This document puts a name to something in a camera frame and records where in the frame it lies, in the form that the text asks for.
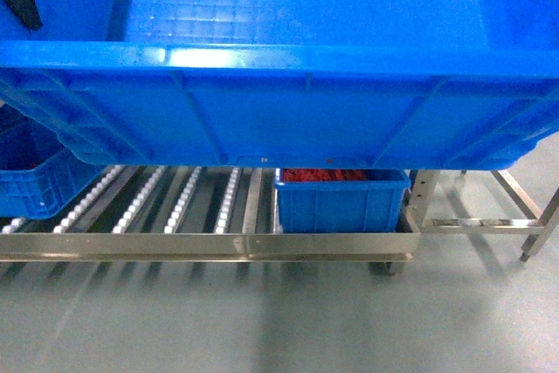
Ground large blue plastic crate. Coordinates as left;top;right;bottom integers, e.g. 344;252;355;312
1;0;558;170

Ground steel roller shelf rack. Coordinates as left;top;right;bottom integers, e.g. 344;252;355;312
1;166;420;274

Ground blue crate at left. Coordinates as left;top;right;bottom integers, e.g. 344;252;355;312
0;104;105;219

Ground small blue crate red contents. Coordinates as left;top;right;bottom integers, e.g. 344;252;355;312
274;169;411;233

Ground steel frame table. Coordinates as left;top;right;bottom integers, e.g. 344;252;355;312
408;170;558;262

